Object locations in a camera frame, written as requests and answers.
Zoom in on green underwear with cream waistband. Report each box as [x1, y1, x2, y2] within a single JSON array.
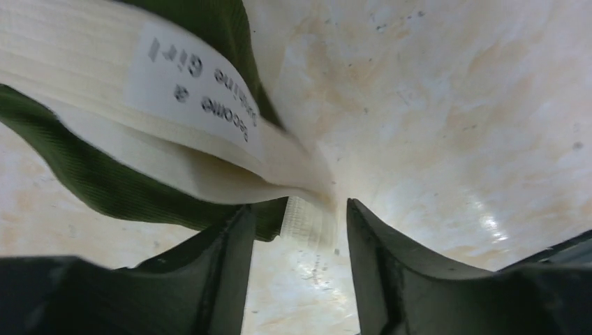
[[1, 1, 339, 251]]

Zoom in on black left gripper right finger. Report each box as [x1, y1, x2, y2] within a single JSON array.
[[347, 199, 591, 334]]

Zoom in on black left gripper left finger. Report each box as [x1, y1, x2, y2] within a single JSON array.
[[1, 206, 256, 334]]

